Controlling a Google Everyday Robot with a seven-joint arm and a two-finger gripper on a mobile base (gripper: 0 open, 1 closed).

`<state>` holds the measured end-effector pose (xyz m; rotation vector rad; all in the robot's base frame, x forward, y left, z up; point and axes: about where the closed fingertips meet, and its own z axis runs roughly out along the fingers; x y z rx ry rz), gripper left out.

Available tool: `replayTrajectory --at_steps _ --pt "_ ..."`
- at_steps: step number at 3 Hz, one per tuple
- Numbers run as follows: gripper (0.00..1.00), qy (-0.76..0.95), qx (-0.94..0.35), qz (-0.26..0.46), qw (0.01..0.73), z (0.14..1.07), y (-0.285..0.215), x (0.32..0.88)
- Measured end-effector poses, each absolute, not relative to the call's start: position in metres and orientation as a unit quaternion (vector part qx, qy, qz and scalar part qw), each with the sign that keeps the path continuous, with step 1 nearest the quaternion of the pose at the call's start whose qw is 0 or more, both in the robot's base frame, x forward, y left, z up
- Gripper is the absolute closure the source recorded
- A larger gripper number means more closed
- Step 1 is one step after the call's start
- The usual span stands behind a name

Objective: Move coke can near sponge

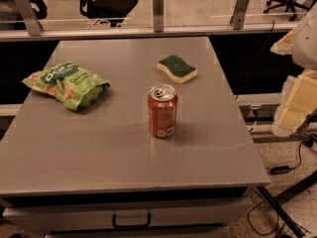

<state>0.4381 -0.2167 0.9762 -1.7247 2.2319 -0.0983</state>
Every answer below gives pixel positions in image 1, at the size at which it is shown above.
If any red coke can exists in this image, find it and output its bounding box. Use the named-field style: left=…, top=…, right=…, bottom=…
left=148, top=84, right=177, bottom=138

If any grey cabinet drawer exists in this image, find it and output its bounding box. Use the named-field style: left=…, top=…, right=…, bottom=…
left=4, top=197, right=252, bottom=232

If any black floor cable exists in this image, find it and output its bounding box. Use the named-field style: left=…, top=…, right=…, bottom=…
left=247, top=139, right=315, bottom=236

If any green and yellow sponge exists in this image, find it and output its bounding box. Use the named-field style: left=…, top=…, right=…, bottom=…
left=158, top=55, right=197, bottom=84

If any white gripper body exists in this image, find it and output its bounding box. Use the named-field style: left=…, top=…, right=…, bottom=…
left=292, top=5, right=317, bottom=69

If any black office chair centre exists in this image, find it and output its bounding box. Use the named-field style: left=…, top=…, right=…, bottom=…
left=79, top=0, right=138, bottom=28

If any black drawer handle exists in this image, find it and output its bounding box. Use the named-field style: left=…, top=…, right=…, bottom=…
left=112, top=213, right=152, bottom=230

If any grey metal bracket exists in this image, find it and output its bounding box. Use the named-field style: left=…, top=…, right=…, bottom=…
left=14, top=0, right=42, bottom=37
left=153, top=0, right=163, bottom=33
left=230, top=0, right=250, bottom=30

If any grey metal bracket right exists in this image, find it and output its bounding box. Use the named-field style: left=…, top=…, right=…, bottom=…
left=230, top=0, right=250, bottom=30

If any grey metal bracket left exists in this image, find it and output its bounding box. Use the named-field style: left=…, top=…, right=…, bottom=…
left=14, top=0, right=42, bottom=37

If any black power adapter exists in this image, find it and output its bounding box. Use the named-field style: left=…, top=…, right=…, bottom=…
left=269, top=166, right=291, bottom=175

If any green chip bag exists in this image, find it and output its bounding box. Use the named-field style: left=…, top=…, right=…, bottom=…
left=23, top=61, right=110, bottom=111

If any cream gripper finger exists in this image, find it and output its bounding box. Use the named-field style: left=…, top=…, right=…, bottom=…
left=270, top=29, right=295, bottom=56
left=271, top=69, right=317, bottom=137

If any grey metal bracket centre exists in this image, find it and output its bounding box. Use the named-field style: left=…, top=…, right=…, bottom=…
left=153, top=0, right=163, bottom=33

